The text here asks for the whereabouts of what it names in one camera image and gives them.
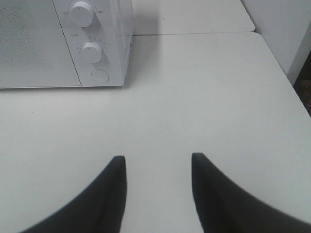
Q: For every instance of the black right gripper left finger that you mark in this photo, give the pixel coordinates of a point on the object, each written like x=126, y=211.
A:
x=98, y=209

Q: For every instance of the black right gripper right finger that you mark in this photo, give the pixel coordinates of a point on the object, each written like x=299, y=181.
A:
x=224, y=207

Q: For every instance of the round white door release button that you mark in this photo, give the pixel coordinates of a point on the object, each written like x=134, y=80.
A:
x=100, y=76

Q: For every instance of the white timer knob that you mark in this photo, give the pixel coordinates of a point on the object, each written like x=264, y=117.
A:
x=92, y=52

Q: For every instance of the white microwave door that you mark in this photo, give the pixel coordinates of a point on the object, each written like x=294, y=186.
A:
x=33, y=49

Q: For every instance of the white microwave oven body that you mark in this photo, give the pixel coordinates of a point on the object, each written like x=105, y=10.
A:
x=112, y=29

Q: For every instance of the upper white power knob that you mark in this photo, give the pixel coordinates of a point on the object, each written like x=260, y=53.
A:
x=82, y=14

